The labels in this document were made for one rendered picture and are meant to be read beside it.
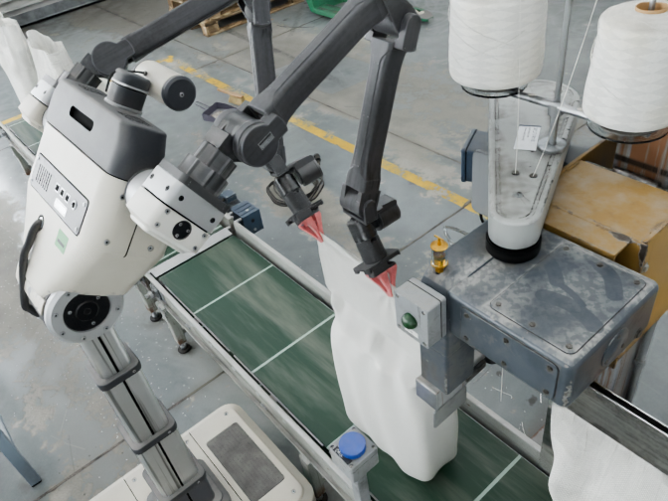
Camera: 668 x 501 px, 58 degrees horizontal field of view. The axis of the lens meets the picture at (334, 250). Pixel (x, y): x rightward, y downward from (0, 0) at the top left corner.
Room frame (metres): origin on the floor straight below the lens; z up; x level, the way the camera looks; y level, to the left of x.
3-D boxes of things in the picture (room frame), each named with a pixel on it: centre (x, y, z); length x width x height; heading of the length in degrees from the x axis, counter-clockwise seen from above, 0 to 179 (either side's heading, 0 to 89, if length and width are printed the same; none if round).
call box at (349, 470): (0.75, 0.03, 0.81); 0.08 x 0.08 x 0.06; 34
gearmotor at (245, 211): (2.46, 0.46, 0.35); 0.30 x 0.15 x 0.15; 34
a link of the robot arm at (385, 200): (1.11, -0.10, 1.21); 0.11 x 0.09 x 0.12; 124
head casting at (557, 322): (0.68, -0.31, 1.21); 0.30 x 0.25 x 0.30; 34
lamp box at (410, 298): (0.69, -0.13, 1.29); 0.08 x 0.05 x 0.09; 34
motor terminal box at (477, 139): (1.17, -0.37, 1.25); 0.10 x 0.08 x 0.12; 149
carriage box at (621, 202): (0.90, -0.57, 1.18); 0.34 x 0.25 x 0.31; 124
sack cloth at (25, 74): (3.66, 1.66, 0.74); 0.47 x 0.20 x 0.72; 36
